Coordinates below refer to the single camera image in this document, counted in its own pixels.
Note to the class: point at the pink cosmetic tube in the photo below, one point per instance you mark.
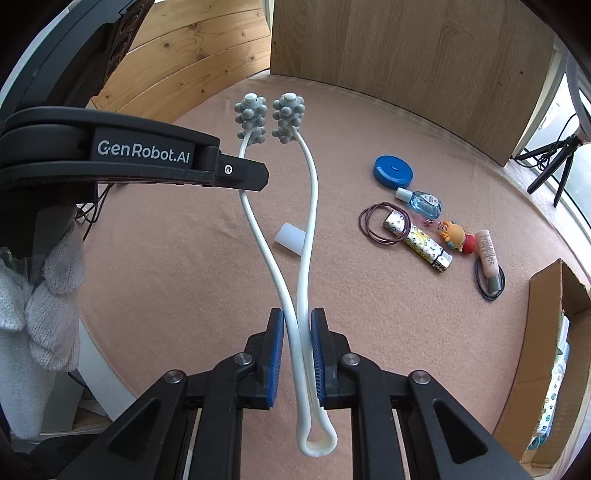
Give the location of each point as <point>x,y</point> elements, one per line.
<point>487,254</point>

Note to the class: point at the translucent white cap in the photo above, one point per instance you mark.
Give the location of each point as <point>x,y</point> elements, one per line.
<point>286,237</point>

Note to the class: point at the patterned lighter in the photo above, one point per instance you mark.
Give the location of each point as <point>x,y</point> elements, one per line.
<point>420,242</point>

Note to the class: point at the small clear blue bottle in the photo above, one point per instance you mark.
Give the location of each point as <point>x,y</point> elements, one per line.
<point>425,203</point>

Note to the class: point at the white massager grey balls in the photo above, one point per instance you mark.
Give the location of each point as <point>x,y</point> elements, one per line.
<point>251,115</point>

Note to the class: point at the blue plastic clip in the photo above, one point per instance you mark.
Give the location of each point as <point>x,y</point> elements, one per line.
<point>538,442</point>

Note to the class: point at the cardboard box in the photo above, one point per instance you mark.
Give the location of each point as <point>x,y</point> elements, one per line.
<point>545,323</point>

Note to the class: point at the white window frame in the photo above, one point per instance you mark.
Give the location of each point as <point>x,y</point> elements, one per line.
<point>559,92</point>

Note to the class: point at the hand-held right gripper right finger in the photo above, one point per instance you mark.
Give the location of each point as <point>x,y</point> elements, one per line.
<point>318,360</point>

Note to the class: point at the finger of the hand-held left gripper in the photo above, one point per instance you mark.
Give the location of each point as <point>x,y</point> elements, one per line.
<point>242,173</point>

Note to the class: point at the pine plank panel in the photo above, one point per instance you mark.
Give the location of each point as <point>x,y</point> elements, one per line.
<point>184,55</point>

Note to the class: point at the round blue tape measure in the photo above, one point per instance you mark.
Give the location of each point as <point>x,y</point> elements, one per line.
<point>392,170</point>

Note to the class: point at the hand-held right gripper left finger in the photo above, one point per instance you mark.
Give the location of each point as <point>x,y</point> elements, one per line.
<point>273,360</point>

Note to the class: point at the person's left hand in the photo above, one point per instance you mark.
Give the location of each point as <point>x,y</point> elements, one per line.
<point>51,323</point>

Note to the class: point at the star print tissue pack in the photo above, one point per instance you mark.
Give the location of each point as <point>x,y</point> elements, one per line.
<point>554,397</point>

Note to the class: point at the light wooden board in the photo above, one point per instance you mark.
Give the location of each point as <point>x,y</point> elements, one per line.
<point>392,46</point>

